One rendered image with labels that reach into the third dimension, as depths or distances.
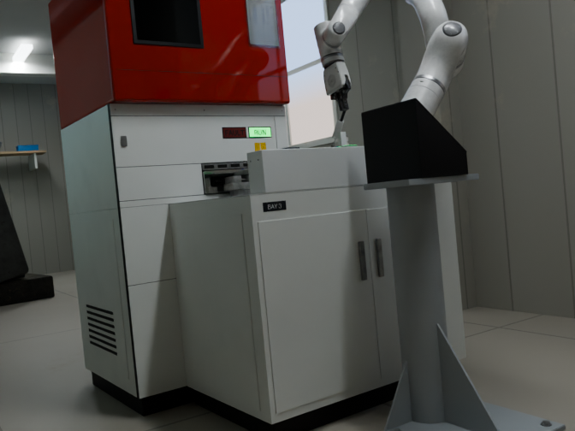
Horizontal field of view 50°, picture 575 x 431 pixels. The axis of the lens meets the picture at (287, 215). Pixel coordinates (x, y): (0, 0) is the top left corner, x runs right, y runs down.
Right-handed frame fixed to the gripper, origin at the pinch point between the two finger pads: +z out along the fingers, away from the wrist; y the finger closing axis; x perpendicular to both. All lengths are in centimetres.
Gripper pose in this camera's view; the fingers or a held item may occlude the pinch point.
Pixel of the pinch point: (343, 104)
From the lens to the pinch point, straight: 227.4
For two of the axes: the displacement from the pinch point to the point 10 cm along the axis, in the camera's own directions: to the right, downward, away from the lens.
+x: 8.2, -0.9, 5.7
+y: 5.4, -2.4, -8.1
